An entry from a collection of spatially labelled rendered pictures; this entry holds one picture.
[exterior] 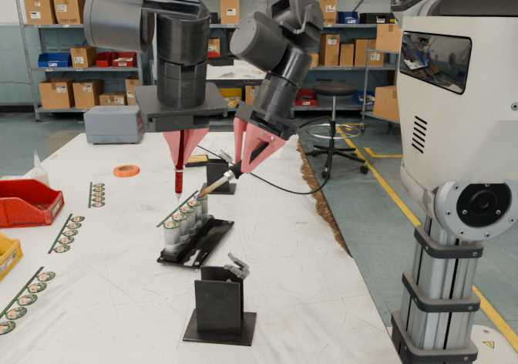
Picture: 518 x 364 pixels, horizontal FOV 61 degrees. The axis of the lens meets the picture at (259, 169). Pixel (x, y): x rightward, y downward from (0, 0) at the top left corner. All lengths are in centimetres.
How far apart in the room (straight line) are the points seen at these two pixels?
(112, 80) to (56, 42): 73
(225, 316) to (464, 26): 54
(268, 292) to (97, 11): 41
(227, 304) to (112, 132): 90
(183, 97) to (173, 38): 7
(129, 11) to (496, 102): 51
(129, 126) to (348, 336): 95
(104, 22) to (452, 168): 58
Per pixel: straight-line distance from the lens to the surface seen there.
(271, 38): 64
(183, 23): 48
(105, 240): 80
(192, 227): 73
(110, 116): 134
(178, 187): 62
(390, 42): 424
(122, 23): 49
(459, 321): 105
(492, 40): 71
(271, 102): 66
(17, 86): 597
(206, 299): 53
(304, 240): 76
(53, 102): 535
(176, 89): 51
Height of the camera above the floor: 111
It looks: 20 degrees down
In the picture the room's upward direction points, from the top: straight up
